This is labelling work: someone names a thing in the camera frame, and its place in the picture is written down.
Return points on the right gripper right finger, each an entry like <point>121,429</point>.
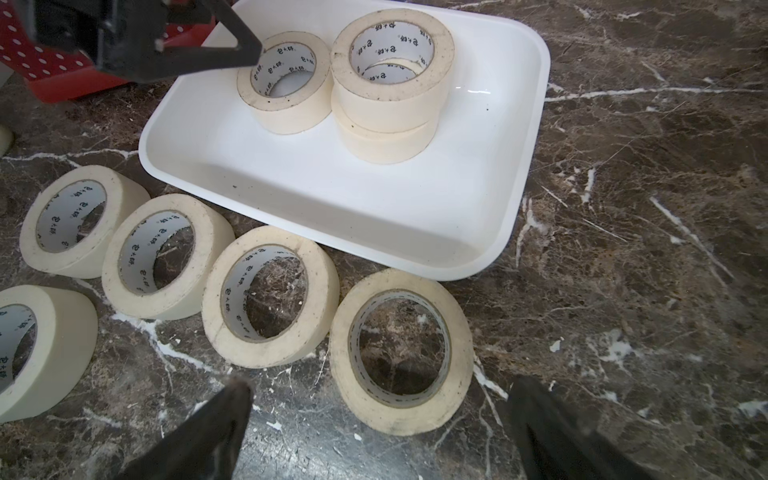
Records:
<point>555,443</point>

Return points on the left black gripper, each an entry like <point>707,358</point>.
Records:
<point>125,38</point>

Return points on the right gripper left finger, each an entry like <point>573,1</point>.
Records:
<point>206,446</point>

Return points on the beige masking tape roll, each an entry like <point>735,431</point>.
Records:
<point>128,268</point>
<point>226,323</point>
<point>381,148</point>
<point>380,409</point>
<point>392,69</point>
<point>69,226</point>
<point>288,54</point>
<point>66,325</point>

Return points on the white rectangular storage tray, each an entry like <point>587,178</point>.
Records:
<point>445,214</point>

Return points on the red polka dot toaster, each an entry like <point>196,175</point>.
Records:
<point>55,76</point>

